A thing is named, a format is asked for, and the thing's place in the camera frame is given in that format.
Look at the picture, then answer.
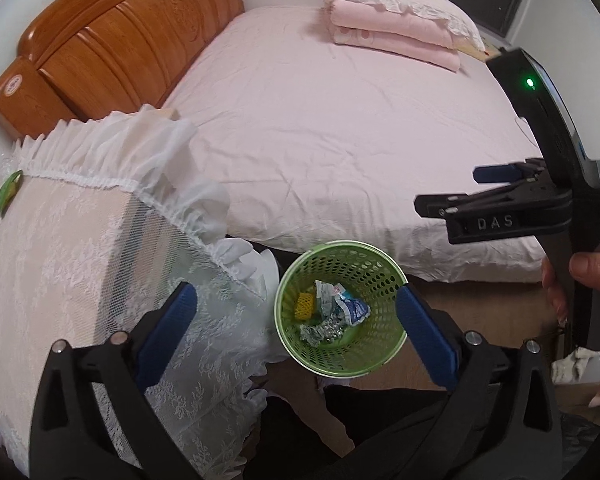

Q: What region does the person right hand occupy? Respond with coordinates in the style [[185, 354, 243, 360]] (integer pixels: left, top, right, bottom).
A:
[[541, 252, 600, 324]]

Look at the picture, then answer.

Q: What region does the folded pink quilt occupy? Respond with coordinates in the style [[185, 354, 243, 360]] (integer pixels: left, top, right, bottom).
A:
[[326, 0, 460, 73]]

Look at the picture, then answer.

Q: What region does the silver foil wrapper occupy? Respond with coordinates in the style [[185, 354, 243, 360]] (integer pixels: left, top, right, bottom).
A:
[[299, 320, 344, 348]]

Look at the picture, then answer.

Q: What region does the large white wrapper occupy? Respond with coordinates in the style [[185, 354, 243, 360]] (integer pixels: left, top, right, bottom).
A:
[[315, 281, 370, 326]]

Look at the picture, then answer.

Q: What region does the green plastic trash basket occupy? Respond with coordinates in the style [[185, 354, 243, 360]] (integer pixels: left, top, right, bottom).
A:
[[274, 240, 407, 379]]

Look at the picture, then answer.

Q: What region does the clear plastic wrapper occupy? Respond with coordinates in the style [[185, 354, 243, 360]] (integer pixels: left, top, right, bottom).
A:
[[0, 155, 18, 188]]

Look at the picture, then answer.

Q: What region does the lace nightstand cover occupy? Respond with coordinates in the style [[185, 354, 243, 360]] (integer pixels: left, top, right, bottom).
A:
[[0, 106, 279, 479]]

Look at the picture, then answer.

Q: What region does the green snack packet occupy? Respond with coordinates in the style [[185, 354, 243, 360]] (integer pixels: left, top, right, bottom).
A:
[[0, 170, 23, 218]]

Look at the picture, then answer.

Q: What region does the pink bed sheet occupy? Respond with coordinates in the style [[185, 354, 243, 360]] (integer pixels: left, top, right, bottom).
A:
[[166, 6, 543, 283]]

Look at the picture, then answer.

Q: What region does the wooden headboard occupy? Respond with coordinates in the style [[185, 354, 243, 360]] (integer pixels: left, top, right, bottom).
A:
[[0, 0, 245, 140]]

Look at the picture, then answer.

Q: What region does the yellow foam fruit net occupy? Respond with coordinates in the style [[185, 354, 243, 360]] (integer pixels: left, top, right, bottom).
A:
[[294, 292, 316, 321]]

